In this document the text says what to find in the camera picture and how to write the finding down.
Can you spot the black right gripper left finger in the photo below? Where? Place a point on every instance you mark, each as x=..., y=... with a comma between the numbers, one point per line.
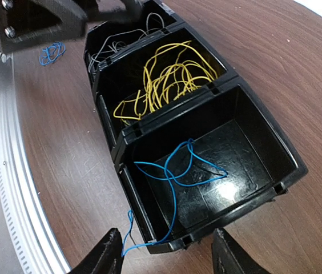
x=105, y=257

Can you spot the aluminium front rail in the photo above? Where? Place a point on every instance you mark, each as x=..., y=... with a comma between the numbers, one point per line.
x=27, y=243

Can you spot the black three-compartment bin tray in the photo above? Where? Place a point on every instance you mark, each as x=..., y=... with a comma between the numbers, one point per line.
x=192, y=144

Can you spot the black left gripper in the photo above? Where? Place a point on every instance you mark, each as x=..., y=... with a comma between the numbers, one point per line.
x=25, y=24

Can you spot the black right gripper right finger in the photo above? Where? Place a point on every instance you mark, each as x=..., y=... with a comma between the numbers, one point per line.
x=229, y=257

